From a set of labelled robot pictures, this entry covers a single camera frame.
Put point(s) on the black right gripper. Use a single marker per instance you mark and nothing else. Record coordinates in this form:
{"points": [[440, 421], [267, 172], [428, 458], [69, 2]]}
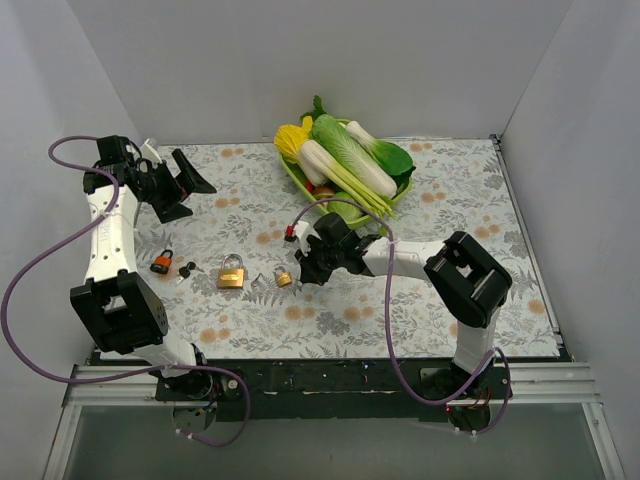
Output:
{"points": [[310, 270]]}

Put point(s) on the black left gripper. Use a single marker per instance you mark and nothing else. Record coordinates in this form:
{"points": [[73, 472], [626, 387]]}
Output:
{"points": [[167, 185]]}

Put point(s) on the small brass padlock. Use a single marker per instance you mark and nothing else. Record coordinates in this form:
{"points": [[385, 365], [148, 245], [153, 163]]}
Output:
{"points": [[282, 277]]}

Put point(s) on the orange black padlock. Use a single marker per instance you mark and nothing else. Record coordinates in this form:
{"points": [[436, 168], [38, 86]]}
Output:
{"points": [[162, 263]]}

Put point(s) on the black-headed key pair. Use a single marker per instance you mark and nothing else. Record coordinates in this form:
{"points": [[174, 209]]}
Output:
{"points": [[185, 271]]}

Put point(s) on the large brass padlock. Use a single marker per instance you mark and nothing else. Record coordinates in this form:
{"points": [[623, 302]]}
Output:
{"points": [[231, 274]]}

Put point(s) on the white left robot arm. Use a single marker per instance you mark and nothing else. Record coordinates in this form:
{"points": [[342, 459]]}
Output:
{"points": [[118, 308]]}

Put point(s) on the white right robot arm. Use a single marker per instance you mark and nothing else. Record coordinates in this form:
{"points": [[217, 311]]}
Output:
{"points": [[470, 282]]}

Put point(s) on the green round cabbage toy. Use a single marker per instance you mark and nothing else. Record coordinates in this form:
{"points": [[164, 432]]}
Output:
{"points": [[347, 209]]}

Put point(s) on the green plastic tray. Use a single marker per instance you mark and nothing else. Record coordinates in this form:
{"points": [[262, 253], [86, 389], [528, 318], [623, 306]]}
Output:
{"points": [[403, 182]]}

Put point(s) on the brown mushroom toy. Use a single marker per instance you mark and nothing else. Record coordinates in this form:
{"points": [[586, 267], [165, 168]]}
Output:
{"points": [[321, 192]]}

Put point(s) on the floral patterned table mat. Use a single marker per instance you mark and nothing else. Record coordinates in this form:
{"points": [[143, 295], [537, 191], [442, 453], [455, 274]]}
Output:
{"points": [[458, 185]]}

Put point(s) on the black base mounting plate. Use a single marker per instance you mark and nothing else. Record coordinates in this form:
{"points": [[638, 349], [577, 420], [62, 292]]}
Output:
{"points": [[338, 388]]}

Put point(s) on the napa cabbage toy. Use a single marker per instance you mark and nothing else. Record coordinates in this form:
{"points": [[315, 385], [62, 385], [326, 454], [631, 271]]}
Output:
{"points": [[333, 137]]}

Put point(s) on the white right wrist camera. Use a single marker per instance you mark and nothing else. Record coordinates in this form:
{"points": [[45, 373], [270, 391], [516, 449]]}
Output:
{"points": [[301, 233]]}

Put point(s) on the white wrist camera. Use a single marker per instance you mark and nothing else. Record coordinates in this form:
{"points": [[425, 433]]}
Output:
{"points": [[301, 233], [149, 152]]}

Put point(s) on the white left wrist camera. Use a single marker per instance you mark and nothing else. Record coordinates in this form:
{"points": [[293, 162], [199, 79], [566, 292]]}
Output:
{"points": [[149, 152]]}

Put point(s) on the aluminium frame rail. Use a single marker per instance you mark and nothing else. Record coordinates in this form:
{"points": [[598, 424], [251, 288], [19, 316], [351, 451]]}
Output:
{"points": [[309, 419]]}

